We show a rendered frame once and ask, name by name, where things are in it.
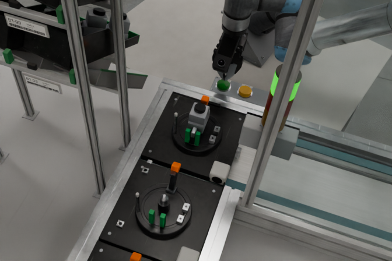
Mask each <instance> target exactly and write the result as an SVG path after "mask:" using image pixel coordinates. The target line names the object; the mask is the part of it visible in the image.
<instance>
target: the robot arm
mask: <svg viewBox="0 0 392 261"><path fill-rule="evenodd" d="M301 3H302V0H225V3H224V8H223V10H221V13H222V14H223V16H222V30H223V33H222V35H221V37H220V39H219V44H217V45H216V47H217V49H216V48H214V50H213V56H212V61H213V63H212V68H213V70H216V71H217V72H218V74H219V76H220V77H221V78H222V80H225V81H227V80H229V79H230V78H231V77H233V76H234V75H235V74H236V73H237V72H238V71H239V70H240V68H241V67H242V64H243V58H244V57H243V56H241V55H242V52H243V51H244V49H245V47H246V42H247V37H248V33H246V31H247V28H248V29H249V30H250V31H251V32H252V33H253V34H255V35H257V36H263V35H266V34H268V33H270V32H272V31H273V30H274V29H275V45H274V48H275V57H276V59H277V60H279V61H281V62H284V59H285V55H286V52H287V49H288V46H289V42H290V40H291V36H292V33H293V29H294V26H295V23H296V19H297V16H298V13H299V9H300V6H301ZM243 35H246V36H243ZM242 50H243V51H242ZM225 73H226V75H225Z"/></svg>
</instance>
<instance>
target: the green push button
mask: <svg viewBox="0 0 392 261"><path fill-rule="evenodd" d="M217 87H218V89H220V90H228V89H229V87H230V83H229V81H225V80H222V79H221V80H219V81H218V82H217Z"/></svg>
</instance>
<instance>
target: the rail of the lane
mask: <svg viewBox="0 0 392 261"><path fill-rule="evenodd" d="M159 88H163V89H165V91H167V90H170V91H173V94H176V95H179V96H183V97H186V98H190V99H192V100H196V101H199V102H201V98H202V96H203V95H205V96H208V97H209V102H208V104H209V105H213V106H215V107H219V108H222V109H225V110H228V111H232V112H235V113H238V114H242V115H245V116H246V115H247V112H250V113H253V114H257V115H261V116H262V115H263V113H264V109H265V107H261V106H259V105H255V104H251V103H248V102H245V101H242V100H238V99H235V98H231V97H228V96H224V95H222V94H218V93H215V92H212V91H209V90H205V89H201V88H199V87H195V86H192V85H189V84H185V83H182V82H178V81H175V80H172V79H168V78H166V77H164V78H163V80H162V81H161V83H160V85H159Z"/></svg>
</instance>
